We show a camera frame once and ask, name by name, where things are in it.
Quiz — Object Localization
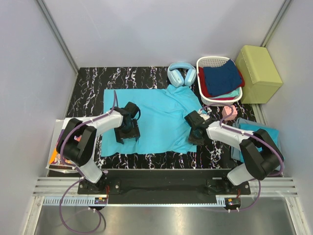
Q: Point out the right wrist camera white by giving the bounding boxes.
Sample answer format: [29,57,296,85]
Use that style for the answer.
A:
[198,111,210,120]

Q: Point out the red folded t-shirt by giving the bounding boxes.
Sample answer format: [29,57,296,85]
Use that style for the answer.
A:
[198,67,245,99]

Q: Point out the white plastic laundry basket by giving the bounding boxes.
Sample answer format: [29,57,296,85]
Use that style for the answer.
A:
[196,56,243,106]

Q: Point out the turquoise t-shirt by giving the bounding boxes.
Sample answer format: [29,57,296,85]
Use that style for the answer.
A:
[101,85,201,157]

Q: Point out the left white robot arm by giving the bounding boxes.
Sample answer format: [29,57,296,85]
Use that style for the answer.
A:
[56,102,141,194]

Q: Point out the white paper sheets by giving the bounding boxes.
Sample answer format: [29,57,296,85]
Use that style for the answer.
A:
[45,117,98,174]

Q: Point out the teal folded t-shirt in basket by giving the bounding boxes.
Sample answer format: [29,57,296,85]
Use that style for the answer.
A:
[213,88,240,100]

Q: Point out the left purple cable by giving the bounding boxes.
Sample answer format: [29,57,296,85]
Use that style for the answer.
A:
[59,90,119,232]

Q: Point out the pink cube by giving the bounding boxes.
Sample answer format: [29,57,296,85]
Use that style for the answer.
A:
[222,105,238,121]

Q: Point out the light blue headphones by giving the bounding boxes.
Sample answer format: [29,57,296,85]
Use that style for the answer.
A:
[167,62,197,87]

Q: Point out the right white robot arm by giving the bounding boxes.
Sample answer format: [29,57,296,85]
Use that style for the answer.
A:
[184,111,284,194]

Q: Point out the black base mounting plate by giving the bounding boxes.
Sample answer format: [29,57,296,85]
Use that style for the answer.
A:
[78,169,251,205]

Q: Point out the yellow-green storage box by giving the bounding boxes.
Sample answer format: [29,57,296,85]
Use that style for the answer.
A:
[235,45,283,104]

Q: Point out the aluminium rail frame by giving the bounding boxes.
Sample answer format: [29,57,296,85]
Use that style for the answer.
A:
[22,177,311,235]

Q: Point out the navy blue folded t-shirt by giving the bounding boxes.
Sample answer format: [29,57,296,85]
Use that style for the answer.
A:
[203,60,243,97]

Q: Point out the pile of teal t-shirts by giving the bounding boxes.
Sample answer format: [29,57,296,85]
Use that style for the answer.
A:
[231,117,281,163]

